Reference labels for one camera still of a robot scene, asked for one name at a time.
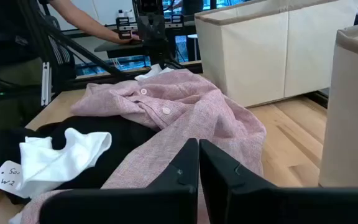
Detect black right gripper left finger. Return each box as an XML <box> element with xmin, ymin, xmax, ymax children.
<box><xmin>39</xmin><ymin>138</ymin><xmax>200</xmax><ymax>224</ymax></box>

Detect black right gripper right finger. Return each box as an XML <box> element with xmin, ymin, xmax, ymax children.
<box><xmin>199</xmin><ymin>139</ymin><xmax>358</xmax><ymax>224</ymax></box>

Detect white striped garment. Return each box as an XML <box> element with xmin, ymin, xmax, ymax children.
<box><xmin>134</xmin><ymin>63</ymin><xmax>175</xmax><ymax>82</ymax></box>

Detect black knit sweater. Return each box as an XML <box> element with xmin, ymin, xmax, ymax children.
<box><xmin>0</xmin><ymin>114</ymin><xmax>158</xmax><ymax>205</ymax></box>

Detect plain white cloth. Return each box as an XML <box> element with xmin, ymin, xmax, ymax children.
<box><xmin>16</xmin><ymin>127</ymin><xmax>113</xmax><ymax>199</ymax></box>

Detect pink linen button shirt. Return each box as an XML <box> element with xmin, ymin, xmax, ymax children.
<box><xmin>19</xmin><ymin>68</ymin><xmax>267</xmax><ymax>224</ymax></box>

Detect person's forearm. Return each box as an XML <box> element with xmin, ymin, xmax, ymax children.
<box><xmin>50</xmin><ymin>0</ymin><xmax>127</xmax><ymax>44</ymax></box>

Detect person's hand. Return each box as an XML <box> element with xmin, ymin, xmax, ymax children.
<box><xmin>115</xmin><ymin>33</ymin><xmax>143</xmax><ymax>45</ymax></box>

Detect black clamp holder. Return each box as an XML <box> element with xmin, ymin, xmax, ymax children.
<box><xmin>116</xmin><ymin>17</ymin><xmax>134</xmax><ymax>40</ymax></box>

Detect beige fabric storage bin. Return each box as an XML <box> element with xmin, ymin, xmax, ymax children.
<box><xmin>194</xmin><ymin>0</ymin><xmax>358</xmax><ymax>108</ymax></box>
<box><xmin>318</xmin><ymin>21</ymin><xmax>358</xmax><ymax>188</ymax></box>

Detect white handwritten paper tag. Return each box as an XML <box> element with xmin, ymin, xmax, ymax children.
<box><xmin>0</xmin><ymin>160</ymin><xmax>24</xmax><ymax>198</ymax></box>

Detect person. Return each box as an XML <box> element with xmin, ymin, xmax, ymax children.
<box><xmin>0</xmin><ymin>0</ymin><xmax>52</xmax><ymax>138</ymax></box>

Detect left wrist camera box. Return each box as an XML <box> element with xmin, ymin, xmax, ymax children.
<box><xmin>137</xmin><ymin>0</ymin><xmax>163</xmax><ymax>14</ymax></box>

